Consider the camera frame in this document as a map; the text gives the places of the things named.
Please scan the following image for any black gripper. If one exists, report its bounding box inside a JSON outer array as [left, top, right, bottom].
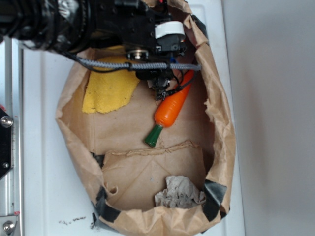
[[92, 0, 172, 58]]

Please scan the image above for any yellow cloth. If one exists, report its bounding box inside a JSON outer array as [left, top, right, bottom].
[[81, 45, 141, 114]]

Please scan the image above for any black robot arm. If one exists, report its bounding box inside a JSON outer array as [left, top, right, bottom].
[[0, 0, 180, 56]]

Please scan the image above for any orange toy carrot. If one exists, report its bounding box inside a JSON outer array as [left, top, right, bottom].
[[144, 70, 195, 148]]

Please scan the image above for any brown paper bag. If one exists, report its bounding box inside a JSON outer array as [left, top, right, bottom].
[[56, 0, 236, 236]]

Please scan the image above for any crumpled grey paper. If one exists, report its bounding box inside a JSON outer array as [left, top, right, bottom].
[[154, 176, 206, 209]]

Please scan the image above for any wrist camera with white tape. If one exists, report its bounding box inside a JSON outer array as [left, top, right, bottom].
[[155, 21, 187, 57]]

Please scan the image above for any grey braided cable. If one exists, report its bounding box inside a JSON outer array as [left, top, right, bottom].
[[76, 56, 203, 72]]

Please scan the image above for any aluminium frame rail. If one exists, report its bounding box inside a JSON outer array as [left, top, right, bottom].
[[0, 37, 23, 236]]

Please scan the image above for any black metal bracket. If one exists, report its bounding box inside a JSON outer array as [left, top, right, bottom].
[[0, 105, 13, 180]]

